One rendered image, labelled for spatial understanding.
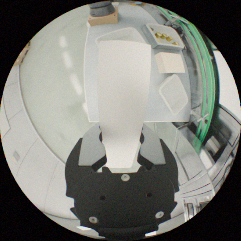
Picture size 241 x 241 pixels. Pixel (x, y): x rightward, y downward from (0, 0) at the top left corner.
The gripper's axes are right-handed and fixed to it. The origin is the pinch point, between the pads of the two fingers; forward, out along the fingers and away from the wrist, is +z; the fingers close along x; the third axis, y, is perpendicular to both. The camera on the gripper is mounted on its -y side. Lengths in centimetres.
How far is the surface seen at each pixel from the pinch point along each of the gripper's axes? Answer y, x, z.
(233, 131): -2, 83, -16
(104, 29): -45, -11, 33
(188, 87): -12, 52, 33
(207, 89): -16, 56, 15
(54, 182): 252, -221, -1
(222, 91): -22, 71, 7
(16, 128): 53, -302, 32
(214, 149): 24, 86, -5
